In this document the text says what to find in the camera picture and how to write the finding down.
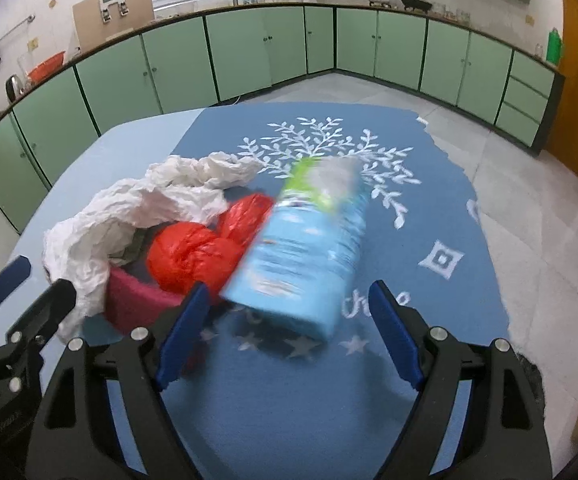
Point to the row of glass jars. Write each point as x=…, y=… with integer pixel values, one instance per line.
x=451, y=12

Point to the brown cardboard box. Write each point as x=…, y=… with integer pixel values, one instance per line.
x=89, y=25

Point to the steel kettle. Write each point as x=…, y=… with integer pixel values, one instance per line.
x=14, y=87

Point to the light blue cylindrical canister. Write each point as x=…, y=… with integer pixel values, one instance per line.
x=309, y=255

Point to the green base cabinets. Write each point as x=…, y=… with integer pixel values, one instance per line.
x=399, y=40

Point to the pink bowl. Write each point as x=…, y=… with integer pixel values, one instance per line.
x=134, y=295

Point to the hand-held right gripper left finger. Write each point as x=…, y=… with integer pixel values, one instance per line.
x=181, y=340

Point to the red plastic bag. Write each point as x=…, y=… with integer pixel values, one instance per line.
x=189, y=255

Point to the green thermos bottle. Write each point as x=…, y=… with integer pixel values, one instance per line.
x=554, y=47

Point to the olive green wrapper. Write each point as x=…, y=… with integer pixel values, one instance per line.
x=134, y=250

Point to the orange plastic basin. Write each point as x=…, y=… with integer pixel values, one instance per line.
x=46, y=66

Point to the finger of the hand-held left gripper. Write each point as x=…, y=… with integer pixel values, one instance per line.
x=6, y=275
x=49, y=305

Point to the metal towel rail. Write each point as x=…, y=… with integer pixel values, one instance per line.
x=14, y=30

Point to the white paper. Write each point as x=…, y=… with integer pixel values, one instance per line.
x=119, y=210

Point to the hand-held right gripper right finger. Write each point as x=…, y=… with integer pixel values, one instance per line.
x=394, y=330

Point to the blue patterned tablecloth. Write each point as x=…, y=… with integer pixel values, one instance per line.
x=419, y=210

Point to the black wok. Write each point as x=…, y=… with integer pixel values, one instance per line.
x=415, y=2

